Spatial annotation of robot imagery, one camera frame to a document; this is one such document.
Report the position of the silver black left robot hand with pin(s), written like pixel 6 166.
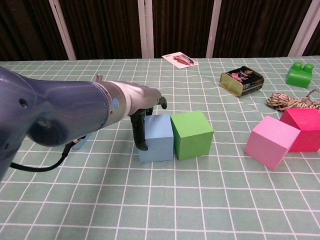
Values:
pixel 142 97

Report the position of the light blue foam cube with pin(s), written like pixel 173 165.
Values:
pixel 80 143
pixel 160 147

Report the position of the green foam cube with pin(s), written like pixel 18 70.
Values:
pixel 192 135

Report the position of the pink foam cube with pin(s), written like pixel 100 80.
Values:
pixel 270 145

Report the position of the blue grey left robot arm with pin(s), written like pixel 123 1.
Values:
pixel 62 107

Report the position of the white playing card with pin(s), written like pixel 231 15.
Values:
pixel 181 60

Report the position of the dark brown pleated curtain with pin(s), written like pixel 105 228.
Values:
pixel 105 30

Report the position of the black printed tin can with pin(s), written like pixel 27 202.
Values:
pixel 240 80

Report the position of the green checked tablecloth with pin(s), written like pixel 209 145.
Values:
pixel 175 200

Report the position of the green studded toy brick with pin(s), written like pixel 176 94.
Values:
pixel 298 77

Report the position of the magenta red foam cube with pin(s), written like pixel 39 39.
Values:
pixel 305 125

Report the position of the white frame post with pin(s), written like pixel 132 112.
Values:
pixel 147 30
pixel 214 30
pixel 62 30
pixel 304 30

